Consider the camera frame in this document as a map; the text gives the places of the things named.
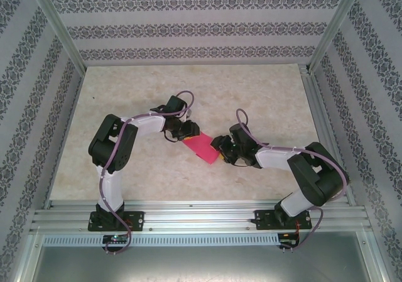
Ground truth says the grey sheet metal panel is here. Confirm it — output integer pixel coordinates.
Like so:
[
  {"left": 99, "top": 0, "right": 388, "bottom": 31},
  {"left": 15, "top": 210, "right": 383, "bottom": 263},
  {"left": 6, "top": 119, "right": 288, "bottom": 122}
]
[{"left": 31, "top": 246, "right": 383, "bottom": 282}]

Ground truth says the aluminium side rail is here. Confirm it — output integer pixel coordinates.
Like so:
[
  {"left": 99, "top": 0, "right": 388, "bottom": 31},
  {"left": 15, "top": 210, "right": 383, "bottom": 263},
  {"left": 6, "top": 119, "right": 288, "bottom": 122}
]
[
  {"left": 43, "top": 71, "right": 85, "bottom": 208},
  {"left": 300, "top": 63, "right": 357, "bottom": 207}
]

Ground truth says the pink paper sheet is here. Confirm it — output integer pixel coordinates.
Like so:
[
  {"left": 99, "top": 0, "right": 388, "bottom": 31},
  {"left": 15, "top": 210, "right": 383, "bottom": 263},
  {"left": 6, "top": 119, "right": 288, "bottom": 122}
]
[{"left": 183, "top": 131, "right": 220, "bottom": 165}]

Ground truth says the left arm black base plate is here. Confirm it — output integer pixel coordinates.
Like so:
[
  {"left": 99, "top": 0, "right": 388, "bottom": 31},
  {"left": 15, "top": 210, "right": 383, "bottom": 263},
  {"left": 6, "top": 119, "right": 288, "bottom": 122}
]
[{"left": 87, "top": 211, "right": 145, "bottom": 232}]

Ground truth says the aluminium frame leg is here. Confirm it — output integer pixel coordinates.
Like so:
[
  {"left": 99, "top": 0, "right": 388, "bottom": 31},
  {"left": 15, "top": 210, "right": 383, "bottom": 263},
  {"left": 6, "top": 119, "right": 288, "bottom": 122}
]
[
  {"left": 359, "top": 231, "right": 392, "bottom": 282},
  {"left": 11, "top": 231, "right": 45, "bottom": 282}
]

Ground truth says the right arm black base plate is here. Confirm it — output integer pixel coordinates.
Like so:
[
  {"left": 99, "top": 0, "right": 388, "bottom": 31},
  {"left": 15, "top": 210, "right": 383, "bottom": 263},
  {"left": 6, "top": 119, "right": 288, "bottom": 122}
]
[{"left": 254, "top": 209, "right": 313, "bottom": 231}]

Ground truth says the slotted grey cable duct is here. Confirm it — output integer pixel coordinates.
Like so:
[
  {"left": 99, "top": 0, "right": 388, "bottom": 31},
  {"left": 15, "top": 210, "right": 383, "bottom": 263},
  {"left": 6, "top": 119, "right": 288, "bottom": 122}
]
[{"left": 42, "top": 234, "right": 280, "bottom": 247}]

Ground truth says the aluminium mounting rail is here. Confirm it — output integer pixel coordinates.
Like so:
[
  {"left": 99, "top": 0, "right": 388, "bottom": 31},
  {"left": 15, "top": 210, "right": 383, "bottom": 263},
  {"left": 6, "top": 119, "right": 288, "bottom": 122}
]
[{"left": 30, "top": 200, "right": 373, "bottom": 234}]

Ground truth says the aluminium corner post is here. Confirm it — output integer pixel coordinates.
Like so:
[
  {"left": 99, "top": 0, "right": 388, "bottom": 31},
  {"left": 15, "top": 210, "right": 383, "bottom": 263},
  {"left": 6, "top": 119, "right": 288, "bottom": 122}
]
[
  {"left": 307, "top": 0, "right": 367, "bottom": 72},
  {"left": 26, "top": 0, "right": 87, "bottom": 72}
]

